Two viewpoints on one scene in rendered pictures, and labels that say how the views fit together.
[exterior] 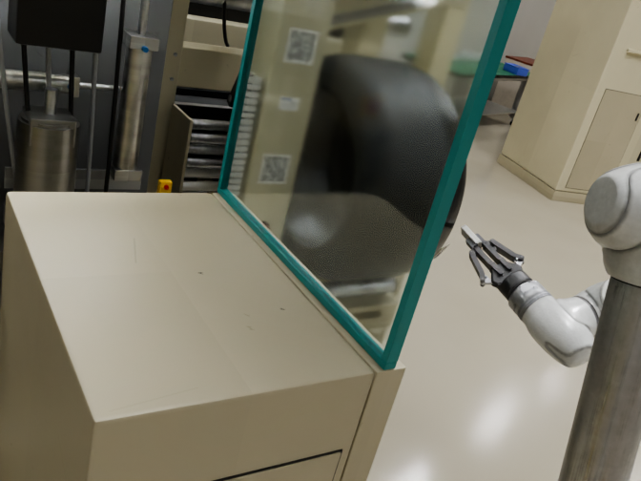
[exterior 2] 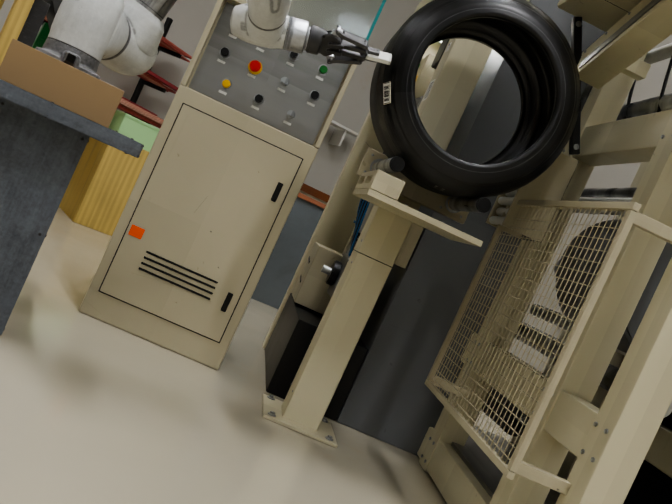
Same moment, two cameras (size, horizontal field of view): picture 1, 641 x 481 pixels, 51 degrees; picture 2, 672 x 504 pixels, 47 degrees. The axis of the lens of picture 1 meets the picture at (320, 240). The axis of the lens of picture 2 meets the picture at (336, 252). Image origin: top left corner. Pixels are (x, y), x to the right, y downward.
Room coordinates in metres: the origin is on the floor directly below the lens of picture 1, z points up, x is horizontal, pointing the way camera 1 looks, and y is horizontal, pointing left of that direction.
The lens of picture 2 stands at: (2.80, -2.18, 0.66)
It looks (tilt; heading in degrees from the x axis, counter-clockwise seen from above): 2 degrees down; 120
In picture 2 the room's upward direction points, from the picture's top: 25 degrees clockwise
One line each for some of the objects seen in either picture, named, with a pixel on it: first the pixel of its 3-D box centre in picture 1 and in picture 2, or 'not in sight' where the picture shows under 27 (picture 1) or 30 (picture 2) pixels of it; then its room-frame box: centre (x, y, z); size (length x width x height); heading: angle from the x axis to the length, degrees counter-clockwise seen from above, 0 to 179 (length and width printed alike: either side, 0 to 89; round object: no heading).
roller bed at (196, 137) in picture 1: (204, 161); (530, 193); (1.92, 0.40, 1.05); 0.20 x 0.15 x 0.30; 127
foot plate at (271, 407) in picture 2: not in sight; (299, 418); (1.58, 0.18, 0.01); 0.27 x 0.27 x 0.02; 37
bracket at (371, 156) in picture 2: not in sight; (416, 186); (1.64, 0.13, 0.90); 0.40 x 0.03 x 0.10; 37
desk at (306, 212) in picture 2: not in sight; (267, 236); (-0.59, 2.65, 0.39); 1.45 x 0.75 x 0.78; 139
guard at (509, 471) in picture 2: not in sight; (510, 312); (2.15, 0.01, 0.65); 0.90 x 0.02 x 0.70; 127
